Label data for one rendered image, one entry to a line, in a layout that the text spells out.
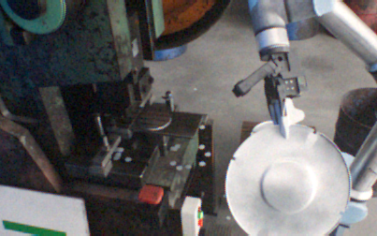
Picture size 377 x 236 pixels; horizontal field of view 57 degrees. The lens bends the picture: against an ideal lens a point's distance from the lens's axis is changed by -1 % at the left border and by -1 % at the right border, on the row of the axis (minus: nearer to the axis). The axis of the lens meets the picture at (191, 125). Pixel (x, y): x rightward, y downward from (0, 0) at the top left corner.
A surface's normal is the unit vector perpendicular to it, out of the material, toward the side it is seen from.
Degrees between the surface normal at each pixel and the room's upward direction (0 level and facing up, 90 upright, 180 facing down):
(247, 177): 54
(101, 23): 90
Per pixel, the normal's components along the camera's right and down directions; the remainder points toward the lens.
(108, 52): -0.26, 0.59
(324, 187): -0.02, 0.01
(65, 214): -0.25, 0.41
